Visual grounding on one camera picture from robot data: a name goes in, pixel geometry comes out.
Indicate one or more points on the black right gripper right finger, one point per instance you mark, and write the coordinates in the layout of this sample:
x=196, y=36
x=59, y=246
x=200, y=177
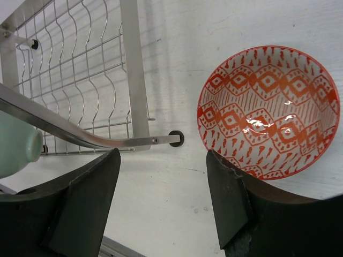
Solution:
x=254, y=218

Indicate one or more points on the blue zigzag pattern bowl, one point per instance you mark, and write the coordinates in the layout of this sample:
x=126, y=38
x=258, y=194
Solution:
x=272, y=111

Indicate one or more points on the stainless steel dish rack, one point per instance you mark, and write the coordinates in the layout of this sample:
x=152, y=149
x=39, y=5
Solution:
x=81, y=65

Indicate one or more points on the aluminium frame rail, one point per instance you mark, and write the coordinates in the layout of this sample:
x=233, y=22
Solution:
x=115, y=249

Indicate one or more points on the pale green floral bowl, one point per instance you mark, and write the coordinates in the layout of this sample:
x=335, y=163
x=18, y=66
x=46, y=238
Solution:
x=21, y=144

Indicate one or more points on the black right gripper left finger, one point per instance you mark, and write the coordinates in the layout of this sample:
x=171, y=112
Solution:
x=99, y=174

